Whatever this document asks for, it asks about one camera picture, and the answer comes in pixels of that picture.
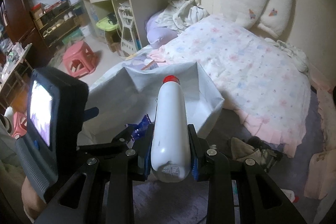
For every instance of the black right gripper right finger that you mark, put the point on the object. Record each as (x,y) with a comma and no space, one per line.
(239,192)

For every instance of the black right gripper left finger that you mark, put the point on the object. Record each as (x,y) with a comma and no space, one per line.
(100,189)

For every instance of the blue plastic snack bag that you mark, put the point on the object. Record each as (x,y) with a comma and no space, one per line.
(140,129)

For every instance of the white lotion bottle red cap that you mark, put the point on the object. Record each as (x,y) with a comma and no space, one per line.
(290,195)

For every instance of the grey sleeved forearm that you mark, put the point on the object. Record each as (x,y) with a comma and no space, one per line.
(15,187)

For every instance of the pink plastic stool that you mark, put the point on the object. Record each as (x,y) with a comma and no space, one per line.
(80,60)

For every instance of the shoe rack shelf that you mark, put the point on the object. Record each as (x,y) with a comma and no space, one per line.
(57,21)

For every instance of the green plastic basket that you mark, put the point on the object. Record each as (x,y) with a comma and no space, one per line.
(105,25)

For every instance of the floral white quilt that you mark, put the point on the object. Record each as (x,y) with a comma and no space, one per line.
(257,80)

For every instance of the lavender pillow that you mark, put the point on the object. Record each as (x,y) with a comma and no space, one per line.
(158,36)

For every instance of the crumpled white cloth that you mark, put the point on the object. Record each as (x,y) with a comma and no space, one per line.
(181,14)

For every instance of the white wire rack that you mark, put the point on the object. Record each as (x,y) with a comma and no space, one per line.
(129,37)

